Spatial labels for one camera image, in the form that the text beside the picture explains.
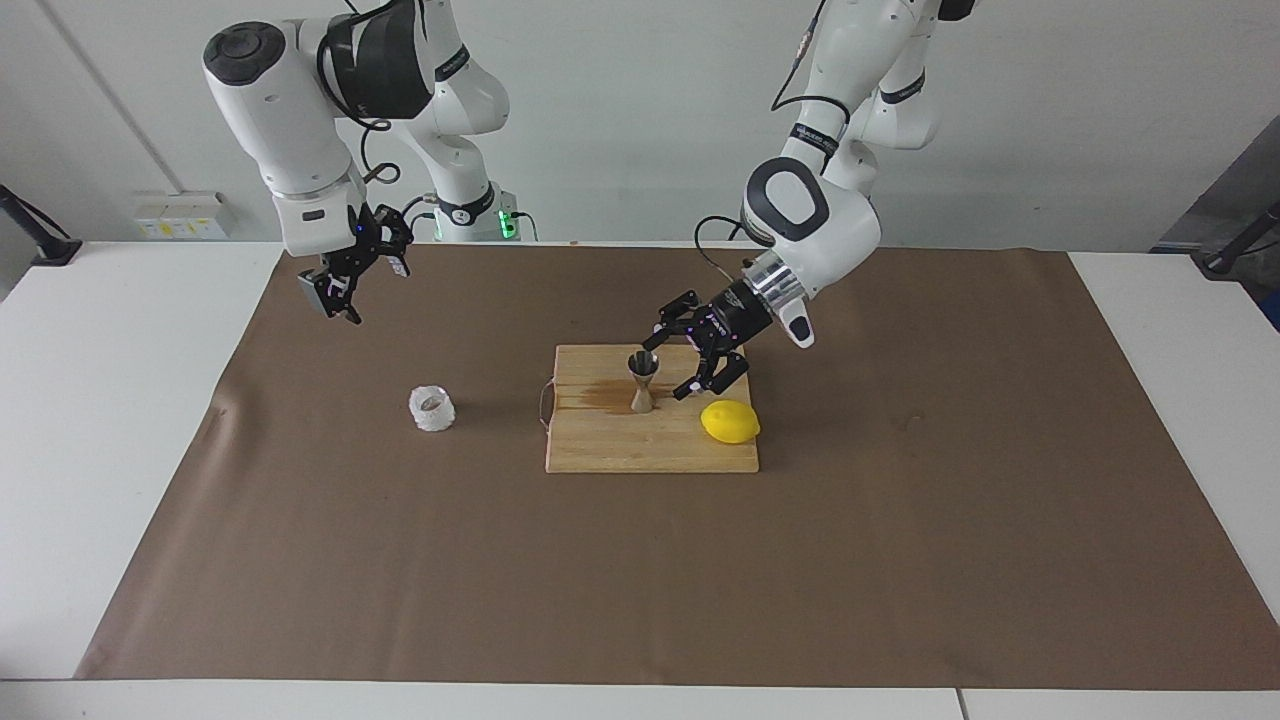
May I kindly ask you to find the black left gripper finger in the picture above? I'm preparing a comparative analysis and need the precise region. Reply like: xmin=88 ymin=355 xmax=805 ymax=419
xmin=643 ymin=289 xmax=704 ymax=352
xmin=671 ymin=343 xmax=752 ymax=402

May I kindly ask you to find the dark grey panel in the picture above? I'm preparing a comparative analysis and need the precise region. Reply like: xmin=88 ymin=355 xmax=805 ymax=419
xmin=1150 ymin=118 xmax=1280 ymax=253

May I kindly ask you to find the black stand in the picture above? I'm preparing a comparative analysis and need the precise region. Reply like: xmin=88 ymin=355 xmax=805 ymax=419
xmin=1200 ymin=200 xmax=1280 ymax=277
xmin=0 ymin=185 xmax=83 ymax=267

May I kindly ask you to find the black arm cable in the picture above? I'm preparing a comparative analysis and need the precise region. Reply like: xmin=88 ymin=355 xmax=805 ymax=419
xmin=318 ymin=0 xmax=403 ymax=189
xmin=693 ymin=0 xmax=853 ymax=288

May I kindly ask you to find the steel double jigger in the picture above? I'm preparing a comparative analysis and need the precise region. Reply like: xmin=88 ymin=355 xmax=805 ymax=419
xmin=627 ymin=350 xmax=660 ymax=414

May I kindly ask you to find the wooden cutting board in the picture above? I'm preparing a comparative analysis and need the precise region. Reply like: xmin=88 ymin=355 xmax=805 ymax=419
xmin=537 ymin=344 xmax=760 ymax=475

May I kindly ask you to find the brown paper table mat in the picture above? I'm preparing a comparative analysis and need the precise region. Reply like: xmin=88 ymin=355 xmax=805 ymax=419
xmin=75 ymin=243 xmax=1280 ymax=691

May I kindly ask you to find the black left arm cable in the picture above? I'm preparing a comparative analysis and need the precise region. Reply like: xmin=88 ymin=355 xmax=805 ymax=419
xmin=693 ymin=0 xmax=853 ymax=288

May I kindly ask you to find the black right base cable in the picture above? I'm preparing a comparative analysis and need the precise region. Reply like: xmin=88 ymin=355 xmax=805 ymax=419
xmin=395 ymin=193 xmax=441 ymax=244

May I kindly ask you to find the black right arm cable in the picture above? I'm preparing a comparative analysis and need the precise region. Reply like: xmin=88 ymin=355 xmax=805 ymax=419
xmin=318 ymin=0 xmax=403 ymax=189

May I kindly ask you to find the yellow lemon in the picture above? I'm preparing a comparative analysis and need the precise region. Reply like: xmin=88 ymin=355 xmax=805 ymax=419
xmin=700 ymin=399 xmax=762 ymax=445

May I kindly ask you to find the white wall outlet box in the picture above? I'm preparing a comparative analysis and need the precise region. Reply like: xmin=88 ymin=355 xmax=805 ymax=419
xmin=133 ymin=192 xmax=236 ymax=241

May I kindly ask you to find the clear textured glass cup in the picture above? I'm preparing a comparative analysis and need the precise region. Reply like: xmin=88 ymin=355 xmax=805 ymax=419
xmin=408 ymin=385 xmax=457 ymax=433

